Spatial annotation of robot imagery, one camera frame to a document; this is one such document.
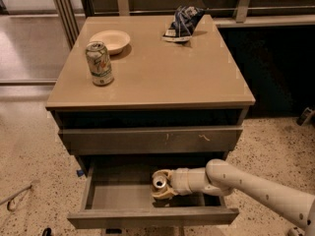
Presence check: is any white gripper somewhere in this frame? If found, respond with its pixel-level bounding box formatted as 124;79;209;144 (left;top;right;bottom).
152;168;192;200

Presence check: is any orange soda can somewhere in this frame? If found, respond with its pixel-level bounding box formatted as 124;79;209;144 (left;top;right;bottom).
153;175;167;192

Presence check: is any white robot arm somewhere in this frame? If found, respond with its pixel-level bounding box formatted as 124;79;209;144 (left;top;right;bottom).
152;159;315;236

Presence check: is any closed top drawer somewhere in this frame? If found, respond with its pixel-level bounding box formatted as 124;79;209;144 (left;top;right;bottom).
59;126;242;155

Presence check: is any open middle drawer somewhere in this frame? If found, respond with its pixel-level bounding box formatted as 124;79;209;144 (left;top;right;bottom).
68;153;238;229

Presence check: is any grey drawer cabinet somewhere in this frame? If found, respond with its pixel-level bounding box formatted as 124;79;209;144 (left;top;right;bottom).
44;15;256;230

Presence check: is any green white soda can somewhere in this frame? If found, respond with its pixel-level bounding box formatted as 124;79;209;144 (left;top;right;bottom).
86;41;113;86

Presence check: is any white bowl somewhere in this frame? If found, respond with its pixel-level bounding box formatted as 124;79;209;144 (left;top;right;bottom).
90;30;130;55

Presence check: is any blue sneaker shoe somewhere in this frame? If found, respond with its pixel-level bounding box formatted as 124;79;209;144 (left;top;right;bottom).
161;6;205;43

